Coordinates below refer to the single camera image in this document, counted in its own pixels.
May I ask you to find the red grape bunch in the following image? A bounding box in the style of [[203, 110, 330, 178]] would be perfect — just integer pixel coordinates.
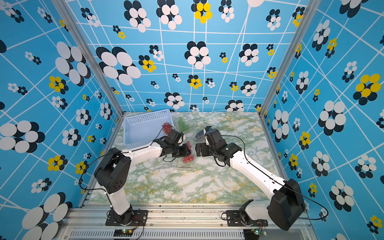
[[162, 122, 173, 135], [183, 141, 195, 164]]

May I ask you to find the green grape bunch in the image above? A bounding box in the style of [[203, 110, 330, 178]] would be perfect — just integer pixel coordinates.
[[178, 117, 190, 132]]

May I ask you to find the clear plastic clamshell container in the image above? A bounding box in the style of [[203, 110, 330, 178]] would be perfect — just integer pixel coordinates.
[[176, 116, 192, 134]]

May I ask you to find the black grape bunch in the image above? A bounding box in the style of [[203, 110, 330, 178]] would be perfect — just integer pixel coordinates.
[[195, 130, 206, 141]]

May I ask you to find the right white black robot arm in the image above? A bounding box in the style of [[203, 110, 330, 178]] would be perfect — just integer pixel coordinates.
[[195, 143, 305, 231]]

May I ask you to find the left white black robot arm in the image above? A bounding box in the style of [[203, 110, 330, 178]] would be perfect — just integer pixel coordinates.
[[94, 140, 191, 226]]

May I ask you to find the light blue perforated plastic basket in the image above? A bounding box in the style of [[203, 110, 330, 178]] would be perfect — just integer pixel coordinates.
[[123, 110, 174, 149]]

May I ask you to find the right green circuit board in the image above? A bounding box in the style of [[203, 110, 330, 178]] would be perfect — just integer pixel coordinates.
[[244, 229, 263, 240]]

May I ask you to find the green circuit board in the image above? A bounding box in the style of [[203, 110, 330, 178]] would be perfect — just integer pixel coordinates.
[[113, 229, 134, 240], [244, 229, 263, 240]]

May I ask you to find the left green circuit board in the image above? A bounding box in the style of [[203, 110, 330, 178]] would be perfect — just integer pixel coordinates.
[[113, 229, 134, 240]]

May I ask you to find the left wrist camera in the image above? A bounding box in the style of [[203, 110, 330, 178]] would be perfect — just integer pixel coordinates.
[[165, 129, 184, 145]]

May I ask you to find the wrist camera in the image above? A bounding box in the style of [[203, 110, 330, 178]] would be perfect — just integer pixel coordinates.
[[165, 129, 184, 145], [204, 126, 226, 148]]

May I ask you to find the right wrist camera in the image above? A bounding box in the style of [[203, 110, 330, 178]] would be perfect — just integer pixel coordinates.
[[204, 126, 226, 148]]

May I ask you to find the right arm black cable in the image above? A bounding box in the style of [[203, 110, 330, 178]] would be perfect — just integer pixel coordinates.
[[212, 134, 329, 221]]

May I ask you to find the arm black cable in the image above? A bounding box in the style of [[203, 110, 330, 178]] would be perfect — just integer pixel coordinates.
[[212, 134, 329, 221], [78, 125, 178, 191]]

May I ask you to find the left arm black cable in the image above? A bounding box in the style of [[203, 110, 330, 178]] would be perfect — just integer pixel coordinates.
[[78, 125, 178, 191]]

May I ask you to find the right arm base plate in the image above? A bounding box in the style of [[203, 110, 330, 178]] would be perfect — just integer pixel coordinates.
[[221, 210, 269, 228]]

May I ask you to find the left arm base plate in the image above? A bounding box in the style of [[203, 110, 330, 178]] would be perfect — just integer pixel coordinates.
[[105, 210, 149, 227]]

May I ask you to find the aluminium front rail frame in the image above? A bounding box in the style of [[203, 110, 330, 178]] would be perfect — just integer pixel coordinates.
[[57, 204, 317, 240]]

